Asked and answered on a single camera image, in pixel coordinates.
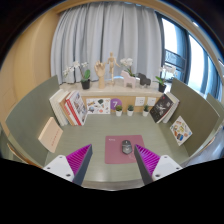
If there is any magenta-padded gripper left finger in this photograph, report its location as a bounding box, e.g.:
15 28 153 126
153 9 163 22
43 143 93 186

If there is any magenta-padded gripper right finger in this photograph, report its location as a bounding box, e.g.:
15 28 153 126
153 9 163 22
133 143 183 186

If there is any grey computer mouse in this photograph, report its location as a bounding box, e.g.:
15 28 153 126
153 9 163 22
121 139 134 156

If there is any mauve pink mouse pad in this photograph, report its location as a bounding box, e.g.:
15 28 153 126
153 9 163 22
104 134 146 165

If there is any beige book with red text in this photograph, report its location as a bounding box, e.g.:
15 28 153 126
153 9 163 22
37 116 64 154

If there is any colourful illustrated book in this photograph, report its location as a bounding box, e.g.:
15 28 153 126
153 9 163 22
169 115 193 147

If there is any wooden chair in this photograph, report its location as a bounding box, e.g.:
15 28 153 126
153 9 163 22
6 142 35 167

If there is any white book with red label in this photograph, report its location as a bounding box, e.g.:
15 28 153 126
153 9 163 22
63 96 78 127

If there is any small potted green plant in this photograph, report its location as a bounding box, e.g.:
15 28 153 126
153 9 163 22
114 104 124 117
142 104 150 118
126 104 135 117

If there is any black cover book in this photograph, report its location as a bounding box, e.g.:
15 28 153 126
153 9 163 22
149 93 174 124

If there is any thick white book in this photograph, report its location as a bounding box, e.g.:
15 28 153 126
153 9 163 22
49 88 68 127

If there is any white book behind black book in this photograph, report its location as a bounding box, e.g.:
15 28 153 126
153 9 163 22
162 91 180 125

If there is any white patterned book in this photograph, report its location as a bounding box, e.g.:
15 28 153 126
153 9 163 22
69 90 89 126

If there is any green desk divider panel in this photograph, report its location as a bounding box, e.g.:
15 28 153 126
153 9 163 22
4 74 61 167
205 93 224 122
169 78 224 158

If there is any thin white book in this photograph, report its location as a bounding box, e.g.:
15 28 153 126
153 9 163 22
56 90 70 126

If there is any white sticker sheet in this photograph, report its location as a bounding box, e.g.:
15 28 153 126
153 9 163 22
85 97 112 115

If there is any white orchid in dark pot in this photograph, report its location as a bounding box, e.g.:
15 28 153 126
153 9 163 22
154 64 179 94

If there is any purple round number card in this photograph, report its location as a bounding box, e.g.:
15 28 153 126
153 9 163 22
110 97 122 111

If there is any white orchid in black pot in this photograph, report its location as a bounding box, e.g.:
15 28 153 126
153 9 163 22
62 60 92 90

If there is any black wooden horse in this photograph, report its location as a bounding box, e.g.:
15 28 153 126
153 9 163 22
136 72 152 89

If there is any wooden desk back shelf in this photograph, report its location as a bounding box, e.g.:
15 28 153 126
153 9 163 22
59 81 173 114

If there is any pink wooden horse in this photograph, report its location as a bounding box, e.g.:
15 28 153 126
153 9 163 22
120 70 137 89

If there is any white orchid behind horse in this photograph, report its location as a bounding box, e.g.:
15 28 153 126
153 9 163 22
119 57 136 78

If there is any wooden artist mannequin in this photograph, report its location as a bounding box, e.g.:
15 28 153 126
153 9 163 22
105 51 121 86

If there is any grey curtain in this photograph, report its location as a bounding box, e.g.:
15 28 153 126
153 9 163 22
50 1 163 84

